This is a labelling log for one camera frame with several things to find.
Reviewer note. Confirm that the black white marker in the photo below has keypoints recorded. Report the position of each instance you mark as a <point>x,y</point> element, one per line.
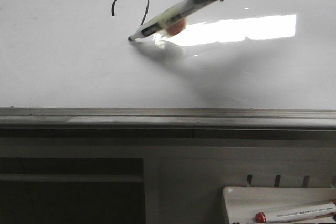
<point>162,21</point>

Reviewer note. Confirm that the round orange magnet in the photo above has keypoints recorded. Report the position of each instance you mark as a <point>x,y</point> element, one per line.
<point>177,27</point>

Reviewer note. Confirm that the white marker tray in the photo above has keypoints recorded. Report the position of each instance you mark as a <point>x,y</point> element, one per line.
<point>240,204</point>

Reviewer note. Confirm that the red capped white marker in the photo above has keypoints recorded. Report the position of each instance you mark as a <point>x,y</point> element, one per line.
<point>297,213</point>

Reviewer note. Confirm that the white whiteboard with aluminium frame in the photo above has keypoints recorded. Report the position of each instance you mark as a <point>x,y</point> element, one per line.
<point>237,63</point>

